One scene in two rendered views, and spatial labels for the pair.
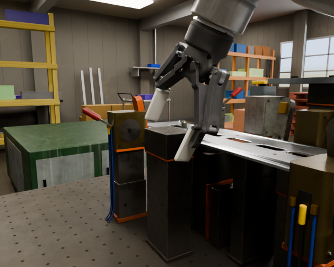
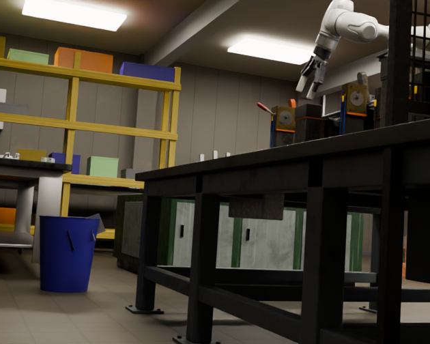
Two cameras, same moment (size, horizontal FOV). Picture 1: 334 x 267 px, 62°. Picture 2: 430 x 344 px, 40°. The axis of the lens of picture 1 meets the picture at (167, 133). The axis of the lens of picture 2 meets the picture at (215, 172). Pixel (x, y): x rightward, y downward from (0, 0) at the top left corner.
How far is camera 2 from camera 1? 2.13 m
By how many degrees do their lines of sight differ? 19
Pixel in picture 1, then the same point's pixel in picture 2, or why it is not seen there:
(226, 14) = (325, 42)
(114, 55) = (254, 135)
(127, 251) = not seen: hidden behind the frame
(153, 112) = (299, 87)
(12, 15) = (131, 68)
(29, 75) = (126, 156)
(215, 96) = (321, 70)
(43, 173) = (181, 218)
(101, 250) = not seen: hidden behind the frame
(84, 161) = (223, 215)
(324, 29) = not seen: outside the picture
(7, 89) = (109, 163)
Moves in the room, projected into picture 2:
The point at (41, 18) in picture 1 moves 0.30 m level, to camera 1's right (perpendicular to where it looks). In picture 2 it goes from (165, 73) to (188, 73)
